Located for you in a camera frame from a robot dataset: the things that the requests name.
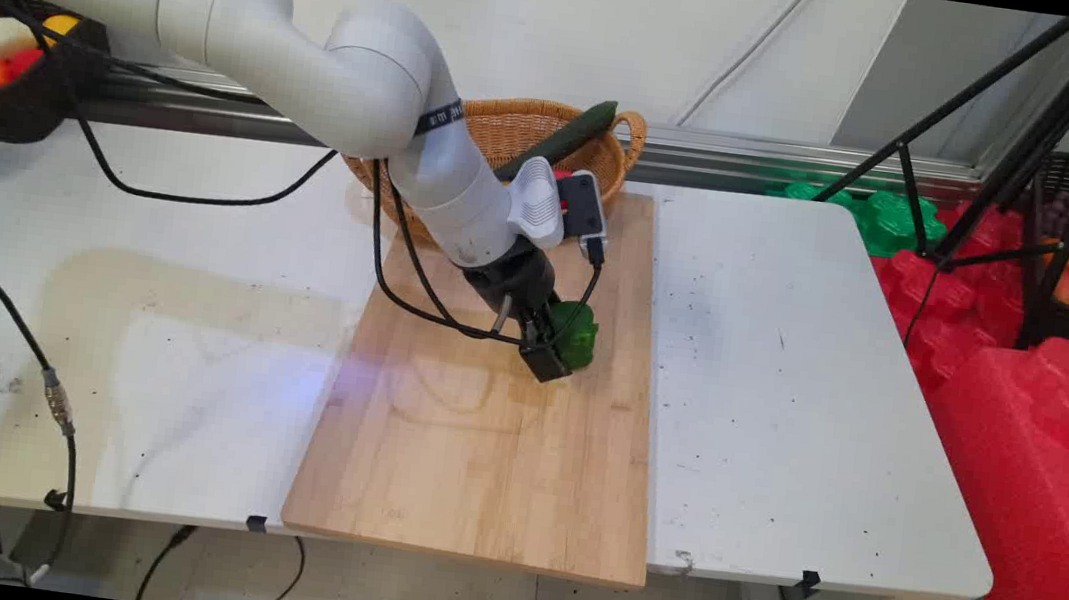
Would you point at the green bell pepper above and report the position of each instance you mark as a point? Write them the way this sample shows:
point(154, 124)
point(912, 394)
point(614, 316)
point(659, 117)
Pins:
point(578, 340)

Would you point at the yellow toy fruit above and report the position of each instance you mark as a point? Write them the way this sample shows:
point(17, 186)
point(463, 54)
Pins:
point(62, 28)

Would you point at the small red toy fruit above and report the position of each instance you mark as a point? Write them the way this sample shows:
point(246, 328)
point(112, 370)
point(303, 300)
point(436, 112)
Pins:
point(25, 62)

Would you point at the large red foam block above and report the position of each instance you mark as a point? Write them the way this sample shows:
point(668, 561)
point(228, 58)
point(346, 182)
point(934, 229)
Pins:
point(1029, 467)

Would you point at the green foam puzzle pieces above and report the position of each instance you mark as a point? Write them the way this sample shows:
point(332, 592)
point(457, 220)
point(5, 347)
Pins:
point(890, 225)

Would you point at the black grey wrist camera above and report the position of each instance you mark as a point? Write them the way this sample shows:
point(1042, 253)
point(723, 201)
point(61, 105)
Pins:
point(583, 207)

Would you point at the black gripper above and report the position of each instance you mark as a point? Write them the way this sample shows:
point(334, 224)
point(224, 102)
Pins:
point(508, 282)

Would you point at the long green cucumber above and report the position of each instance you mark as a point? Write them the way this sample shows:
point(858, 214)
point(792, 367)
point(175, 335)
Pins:
point(563, 137)

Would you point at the black woven fruit basket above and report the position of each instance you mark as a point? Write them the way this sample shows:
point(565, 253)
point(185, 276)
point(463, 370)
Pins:
point(23, 106)

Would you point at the silver window frame rail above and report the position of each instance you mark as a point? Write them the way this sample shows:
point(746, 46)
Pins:
point(792, 158)

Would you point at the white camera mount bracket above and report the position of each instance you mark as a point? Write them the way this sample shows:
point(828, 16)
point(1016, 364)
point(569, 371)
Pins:
point(538, 202)

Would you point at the red foam puzzle pieces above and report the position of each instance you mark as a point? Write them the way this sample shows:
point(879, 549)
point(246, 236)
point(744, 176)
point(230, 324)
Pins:
point(957, 298)

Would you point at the woven wicker basket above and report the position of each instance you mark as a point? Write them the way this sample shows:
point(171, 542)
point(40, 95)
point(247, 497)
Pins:
point(514, 127)

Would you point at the black table edge clip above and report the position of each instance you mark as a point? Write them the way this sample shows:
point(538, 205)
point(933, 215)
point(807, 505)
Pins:
point(55, 499)
point(810, 579)
point(256, 523)

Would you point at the wooden cutting board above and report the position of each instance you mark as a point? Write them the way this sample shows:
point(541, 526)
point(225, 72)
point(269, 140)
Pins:
point(477, 454)

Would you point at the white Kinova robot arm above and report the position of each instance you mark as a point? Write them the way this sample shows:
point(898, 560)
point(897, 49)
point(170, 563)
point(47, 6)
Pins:
point(224, 23)

